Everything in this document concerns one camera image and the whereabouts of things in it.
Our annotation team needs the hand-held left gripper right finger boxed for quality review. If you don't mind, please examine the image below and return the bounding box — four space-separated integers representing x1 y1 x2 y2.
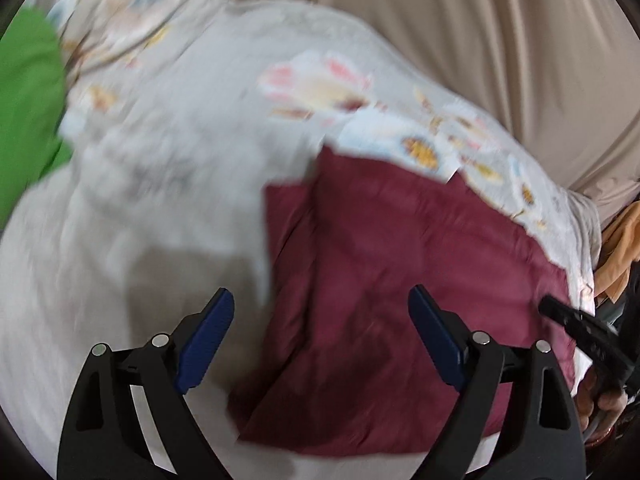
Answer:
407 284 587 480

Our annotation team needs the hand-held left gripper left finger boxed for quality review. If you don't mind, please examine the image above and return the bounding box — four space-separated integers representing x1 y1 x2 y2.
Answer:
56 287 236 480

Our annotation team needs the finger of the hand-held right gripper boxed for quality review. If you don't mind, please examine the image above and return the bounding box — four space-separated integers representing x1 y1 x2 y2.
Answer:
539 295 640 397

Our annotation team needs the white floral blanket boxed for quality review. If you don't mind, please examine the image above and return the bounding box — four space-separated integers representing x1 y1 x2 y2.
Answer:
0 0 601 480

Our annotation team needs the orange cloth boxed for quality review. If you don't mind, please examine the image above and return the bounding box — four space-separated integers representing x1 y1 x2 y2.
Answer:
594 200 640 301

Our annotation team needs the person's right hand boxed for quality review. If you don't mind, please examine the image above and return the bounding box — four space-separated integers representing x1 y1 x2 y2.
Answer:
574 370 632 442

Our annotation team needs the green cloth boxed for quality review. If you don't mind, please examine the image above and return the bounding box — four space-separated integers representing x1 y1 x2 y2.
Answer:
0 6 73 223

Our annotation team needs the maroon puffer jacket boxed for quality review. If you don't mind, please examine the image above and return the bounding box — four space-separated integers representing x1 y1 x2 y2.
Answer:
227 145 583 458

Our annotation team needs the beige backdrop sheet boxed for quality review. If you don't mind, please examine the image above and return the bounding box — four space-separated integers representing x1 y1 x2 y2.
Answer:
155 0 640 226

